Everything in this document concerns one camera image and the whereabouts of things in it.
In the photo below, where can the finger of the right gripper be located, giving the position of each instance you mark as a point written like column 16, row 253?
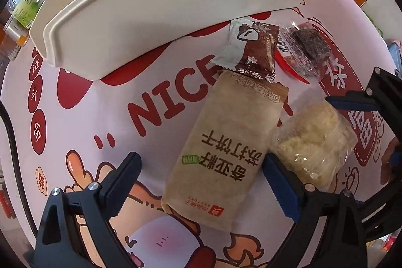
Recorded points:
column 357, row 101
column 383, row 84

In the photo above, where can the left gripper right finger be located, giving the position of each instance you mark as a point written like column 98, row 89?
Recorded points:
column 342, row 242

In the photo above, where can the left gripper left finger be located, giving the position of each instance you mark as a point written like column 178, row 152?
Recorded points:
column 59, row 242

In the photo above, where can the person's right hand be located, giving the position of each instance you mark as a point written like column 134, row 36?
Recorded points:
column 386, row 170

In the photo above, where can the clear oat crisp packet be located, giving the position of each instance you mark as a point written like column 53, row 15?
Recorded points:
column 314, row 143

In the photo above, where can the dark red jelly packet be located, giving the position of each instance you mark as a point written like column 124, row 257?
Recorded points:
column 305, row 50

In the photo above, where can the brown chocolate snack packet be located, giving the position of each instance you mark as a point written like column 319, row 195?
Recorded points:
column 250, row 49

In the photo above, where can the beige soda cracker packet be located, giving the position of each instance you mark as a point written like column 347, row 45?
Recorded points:
column 224, row 151

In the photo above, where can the white plastic storage bin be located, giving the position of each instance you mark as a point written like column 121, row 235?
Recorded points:
column 163, row 4

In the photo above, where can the silver tin can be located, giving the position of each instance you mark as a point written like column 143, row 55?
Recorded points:
column 15, row 36

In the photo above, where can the glass bottle green label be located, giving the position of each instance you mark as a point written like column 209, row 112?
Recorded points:
column 25, row 12

